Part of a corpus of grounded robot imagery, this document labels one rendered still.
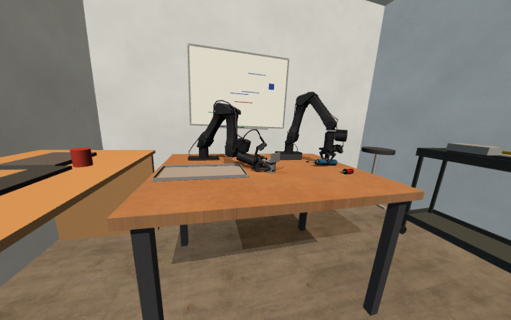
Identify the beige shallow tray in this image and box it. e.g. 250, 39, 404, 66
151, 164, 248, 182

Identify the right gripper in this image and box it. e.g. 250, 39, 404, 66
245, 143, 271, 171

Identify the beige l-shaped bracket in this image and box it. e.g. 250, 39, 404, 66
262, 153, 281, 163

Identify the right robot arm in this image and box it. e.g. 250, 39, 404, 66
188, 103, 251, 163

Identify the blue electric screwdriver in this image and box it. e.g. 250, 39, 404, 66
314, 159, 337, 165

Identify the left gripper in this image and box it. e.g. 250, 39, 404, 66
319, 140, 342, 164

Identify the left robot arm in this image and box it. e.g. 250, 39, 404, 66
275, 92, 347, 154

